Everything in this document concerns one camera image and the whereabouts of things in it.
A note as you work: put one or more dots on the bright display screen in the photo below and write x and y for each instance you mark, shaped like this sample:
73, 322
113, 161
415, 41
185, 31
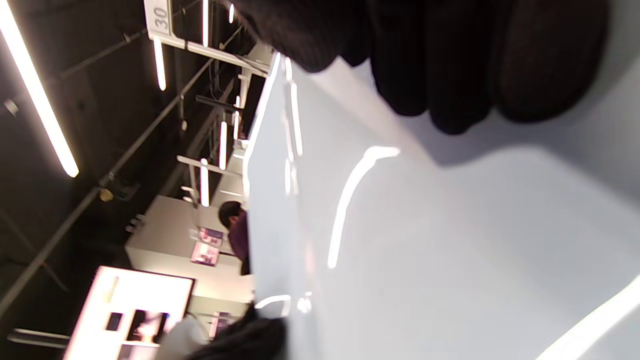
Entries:
130, 300

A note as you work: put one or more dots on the person's right hand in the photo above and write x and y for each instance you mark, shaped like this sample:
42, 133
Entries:
450, 50

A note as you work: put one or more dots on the person's left hand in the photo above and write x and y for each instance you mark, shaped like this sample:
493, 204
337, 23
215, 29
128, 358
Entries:
245, 340

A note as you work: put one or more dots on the row of ceiling light strips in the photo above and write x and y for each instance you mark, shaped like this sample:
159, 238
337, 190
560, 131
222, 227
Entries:
40, 100

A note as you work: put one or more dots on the blue plastic snap folder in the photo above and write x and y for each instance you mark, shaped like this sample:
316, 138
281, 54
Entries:
450, 250

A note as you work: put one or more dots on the white hanging sign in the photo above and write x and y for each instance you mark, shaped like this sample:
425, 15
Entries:
159, 17

